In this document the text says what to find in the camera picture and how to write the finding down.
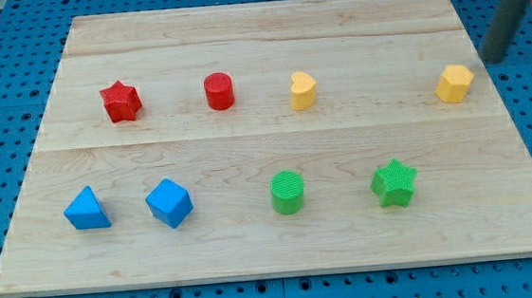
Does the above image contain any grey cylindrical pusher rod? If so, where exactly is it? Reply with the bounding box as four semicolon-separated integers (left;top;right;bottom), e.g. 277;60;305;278
478;0;531;64

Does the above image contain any yellow hexagon block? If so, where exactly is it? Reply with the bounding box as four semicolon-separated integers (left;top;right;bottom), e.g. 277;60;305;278
434;65;474;103

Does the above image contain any yellow heart block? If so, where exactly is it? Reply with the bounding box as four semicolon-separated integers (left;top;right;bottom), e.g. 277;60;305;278
290;71;316;111

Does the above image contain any green star block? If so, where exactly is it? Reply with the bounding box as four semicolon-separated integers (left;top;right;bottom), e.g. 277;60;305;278
370;158;417;208

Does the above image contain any green cylinder block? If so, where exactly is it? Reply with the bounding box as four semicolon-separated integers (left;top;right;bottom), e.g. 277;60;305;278
269;170;304;215

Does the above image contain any red cylinder block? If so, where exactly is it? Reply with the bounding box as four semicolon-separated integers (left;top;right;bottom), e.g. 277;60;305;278
203;72;235;111

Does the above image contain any wooden board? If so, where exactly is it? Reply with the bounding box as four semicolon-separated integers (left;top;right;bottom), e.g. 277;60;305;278
0;0;532;298

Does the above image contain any blue cube block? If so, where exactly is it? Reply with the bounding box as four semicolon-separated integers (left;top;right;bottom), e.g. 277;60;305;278
145;178;193;229

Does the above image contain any red star block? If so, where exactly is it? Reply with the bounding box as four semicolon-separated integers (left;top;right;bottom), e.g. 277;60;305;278
99;81;143;123

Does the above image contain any blue triangle block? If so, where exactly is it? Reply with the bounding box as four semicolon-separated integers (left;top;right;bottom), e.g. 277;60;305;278
64;186;112;231

